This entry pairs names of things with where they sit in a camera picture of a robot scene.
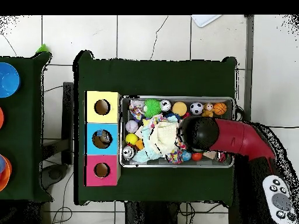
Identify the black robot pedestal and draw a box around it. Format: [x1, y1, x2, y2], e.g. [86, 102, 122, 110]
[124, 201, 181, 224]

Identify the black and white soccer ball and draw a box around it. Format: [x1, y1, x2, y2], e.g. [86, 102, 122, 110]
[189, 101, 204, 116]

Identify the orange monkey plush toy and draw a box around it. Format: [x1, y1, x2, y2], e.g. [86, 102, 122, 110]
[201, 102, 214, 118]

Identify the white baseball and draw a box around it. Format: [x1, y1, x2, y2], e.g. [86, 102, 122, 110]
[125, 120, 140, 134]

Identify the polka dot cloth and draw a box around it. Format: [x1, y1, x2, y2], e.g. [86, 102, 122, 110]
[142, 113, 187, 164]

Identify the wooden box with three holes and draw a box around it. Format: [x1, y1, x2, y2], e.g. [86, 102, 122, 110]
[84, 90, 121, 187]

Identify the mint green cloth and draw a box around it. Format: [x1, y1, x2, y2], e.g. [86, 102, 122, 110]
[131, 115, 179, 163]

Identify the white tray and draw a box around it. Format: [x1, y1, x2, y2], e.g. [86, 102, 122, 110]
[190, 15, 222, 28]

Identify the dark green side tablecloth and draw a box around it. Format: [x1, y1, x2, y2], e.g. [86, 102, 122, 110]
[0, 51, 53, 203]

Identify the yellow ball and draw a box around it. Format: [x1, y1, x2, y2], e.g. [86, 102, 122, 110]
[125, 133, 139, 146]

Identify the green spiky ball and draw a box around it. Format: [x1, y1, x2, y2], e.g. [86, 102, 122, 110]
[142, 99, 162, 119]

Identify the shallow clear mesh bin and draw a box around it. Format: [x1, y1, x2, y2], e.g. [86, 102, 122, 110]
[119, 94, 236, 169]

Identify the blue bowl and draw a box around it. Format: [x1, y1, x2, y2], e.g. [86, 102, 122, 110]
[0, 62, 22, 99]

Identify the small green object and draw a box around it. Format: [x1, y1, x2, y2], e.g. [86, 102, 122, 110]
[35, 43, 49, 54]

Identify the orange foam ball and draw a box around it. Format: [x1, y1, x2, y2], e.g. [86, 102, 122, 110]
[172, 101, 188, 117]

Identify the small orange basketball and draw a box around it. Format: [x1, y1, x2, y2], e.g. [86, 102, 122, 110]
[213, 101, 228, 116]

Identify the black cable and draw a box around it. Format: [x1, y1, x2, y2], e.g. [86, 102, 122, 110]
[268, 125, 299, 130]

